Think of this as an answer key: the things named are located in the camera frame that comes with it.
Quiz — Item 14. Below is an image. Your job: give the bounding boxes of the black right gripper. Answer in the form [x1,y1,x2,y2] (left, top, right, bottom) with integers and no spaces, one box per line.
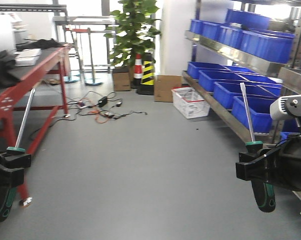
[235,133,301,192]

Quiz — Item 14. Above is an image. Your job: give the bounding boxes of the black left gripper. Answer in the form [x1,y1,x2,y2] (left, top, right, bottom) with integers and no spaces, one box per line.
[0,150,31,215]

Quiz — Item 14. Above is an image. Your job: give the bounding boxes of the green black screwdriver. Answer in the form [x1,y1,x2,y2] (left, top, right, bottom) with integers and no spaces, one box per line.
[240,82,276,213]
[0,88,36,222]

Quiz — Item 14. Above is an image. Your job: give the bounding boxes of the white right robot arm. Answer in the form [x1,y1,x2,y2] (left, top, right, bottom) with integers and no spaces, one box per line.
[235,94,301,192]

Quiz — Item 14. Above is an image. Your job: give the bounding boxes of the blue bin front lower shelf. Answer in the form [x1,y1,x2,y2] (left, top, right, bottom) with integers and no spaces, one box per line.
[231,96,275,133]

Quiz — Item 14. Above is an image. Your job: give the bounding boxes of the blue bin shelf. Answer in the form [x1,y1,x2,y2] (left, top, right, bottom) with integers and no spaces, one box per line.
[186,61,257,80]
[213,82,281,109]
[231,96,275,133]
[239,30,295,64]
[198,70,281,92]
[189,19,223,41]

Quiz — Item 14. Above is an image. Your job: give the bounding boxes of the steel storage shelf rack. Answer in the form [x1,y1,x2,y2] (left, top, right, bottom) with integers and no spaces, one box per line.
[181,0,301,208]

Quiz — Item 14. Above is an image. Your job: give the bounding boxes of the red framed workbench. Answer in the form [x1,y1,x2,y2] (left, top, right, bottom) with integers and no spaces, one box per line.
[0,46,72,208]

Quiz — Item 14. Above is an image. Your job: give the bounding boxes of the black cloth on workbench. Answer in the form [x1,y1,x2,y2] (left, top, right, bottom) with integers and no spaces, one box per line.
[0,50,21,89]

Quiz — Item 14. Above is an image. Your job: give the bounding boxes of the black power adapter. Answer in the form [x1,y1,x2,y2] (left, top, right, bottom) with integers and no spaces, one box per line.
[97,96,108,108]

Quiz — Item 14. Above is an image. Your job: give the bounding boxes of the blue bin far lower shelf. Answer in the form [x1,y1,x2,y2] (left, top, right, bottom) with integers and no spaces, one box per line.
[186,61,257,80]

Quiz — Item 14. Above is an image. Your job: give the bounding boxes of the white box on workbench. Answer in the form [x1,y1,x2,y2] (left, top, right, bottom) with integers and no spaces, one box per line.
[15,48,42,67]

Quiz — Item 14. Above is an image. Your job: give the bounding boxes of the blue bin upper shelf front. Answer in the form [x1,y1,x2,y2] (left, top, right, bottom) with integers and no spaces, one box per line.
[239,30,295,64]

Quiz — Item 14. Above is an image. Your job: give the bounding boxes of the small cardboard box right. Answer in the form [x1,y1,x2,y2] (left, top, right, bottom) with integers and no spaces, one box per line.
[154,75,182,103]

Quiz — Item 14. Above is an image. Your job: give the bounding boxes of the small cardboard box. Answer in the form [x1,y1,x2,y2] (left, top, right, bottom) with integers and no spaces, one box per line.
[112,67,131,92]
[154,75,182,103]

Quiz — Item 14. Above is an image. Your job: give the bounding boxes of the black yellow striped cone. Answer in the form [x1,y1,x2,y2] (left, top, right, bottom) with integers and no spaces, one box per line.
[136,52,155,96]

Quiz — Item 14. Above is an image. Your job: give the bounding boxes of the blue bin upper shelf far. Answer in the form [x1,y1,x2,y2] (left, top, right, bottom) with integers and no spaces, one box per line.
[189,19,223,41]

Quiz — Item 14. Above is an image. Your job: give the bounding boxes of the small cardboard box left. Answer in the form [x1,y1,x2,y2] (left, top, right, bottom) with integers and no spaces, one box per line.
[112,67,131,92]

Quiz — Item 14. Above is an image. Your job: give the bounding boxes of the orange white traffic cone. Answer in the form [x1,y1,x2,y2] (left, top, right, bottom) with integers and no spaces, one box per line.
[131,53,143,89]

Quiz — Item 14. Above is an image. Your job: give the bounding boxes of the green potted plant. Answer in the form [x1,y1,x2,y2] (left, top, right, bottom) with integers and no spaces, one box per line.
[104,0,161,67]

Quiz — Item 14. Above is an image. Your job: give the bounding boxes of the white wire basket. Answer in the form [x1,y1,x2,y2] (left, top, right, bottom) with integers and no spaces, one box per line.
[171,87,210,119]

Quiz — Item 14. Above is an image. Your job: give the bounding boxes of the tangled cables on floor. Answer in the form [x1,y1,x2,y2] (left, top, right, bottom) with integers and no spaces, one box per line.
[27,90,149,141]

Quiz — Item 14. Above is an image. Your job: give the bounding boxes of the steel stanchion post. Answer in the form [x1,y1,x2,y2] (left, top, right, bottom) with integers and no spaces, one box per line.
[85,27,103,87]

